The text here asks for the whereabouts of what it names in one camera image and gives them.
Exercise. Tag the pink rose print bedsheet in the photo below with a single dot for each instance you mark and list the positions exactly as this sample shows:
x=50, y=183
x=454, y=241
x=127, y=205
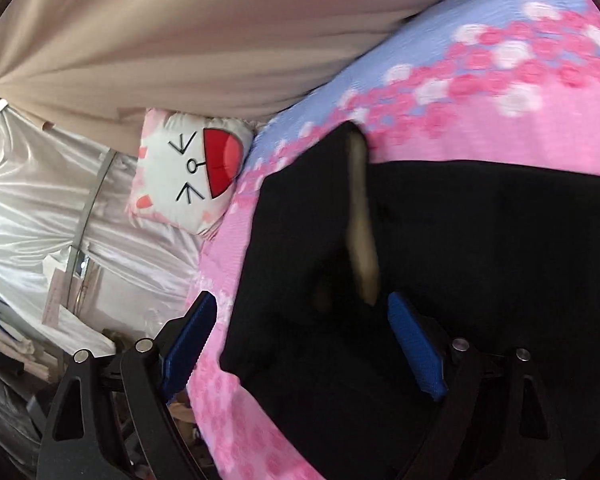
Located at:
x=530, y=130

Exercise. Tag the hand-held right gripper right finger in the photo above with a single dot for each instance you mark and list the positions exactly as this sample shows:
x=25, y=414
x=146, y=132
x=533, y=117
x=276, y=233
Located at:
x=415, y=345

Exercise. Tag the beige curtain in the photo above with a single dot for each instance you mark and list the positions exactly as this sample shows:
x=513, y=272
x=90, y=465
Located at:
x=180, y=35

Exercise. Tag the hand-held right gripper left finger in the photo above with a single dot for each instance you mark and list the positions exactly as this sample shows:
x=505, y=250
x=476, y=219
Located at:
x=190, y=340

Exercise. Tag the black pants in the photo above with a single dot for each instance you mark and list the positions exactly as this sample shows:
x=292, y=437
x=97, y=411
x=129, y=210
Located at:
x=480, y=240

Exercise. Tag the white satin drape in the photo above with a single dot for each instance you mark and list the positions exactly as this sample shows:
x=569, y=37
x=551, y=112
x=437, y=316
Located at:
x=30, y=200

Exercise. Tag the white cartoon face pillow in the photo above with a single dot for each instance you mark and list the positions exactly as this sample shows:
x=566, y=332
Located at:
x=180, y=180

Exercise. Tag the curved grey metal pole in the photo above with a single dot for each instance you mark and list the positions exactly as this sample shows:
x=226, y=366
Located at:
x=82, y=210

